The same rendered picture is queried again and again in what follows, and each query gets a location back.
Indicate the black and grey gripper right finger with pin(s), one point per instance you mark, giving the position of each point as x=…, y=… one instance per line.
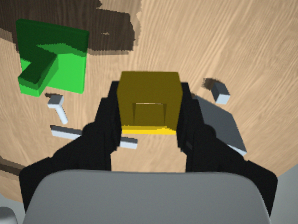
x=205, y=152

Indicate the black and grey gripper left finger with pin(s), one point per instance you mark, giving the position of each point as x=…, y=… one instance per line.
x=91, y=151

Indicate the green flat plate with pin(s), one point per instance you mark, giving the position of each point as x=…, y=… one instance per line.
x=62, y=50

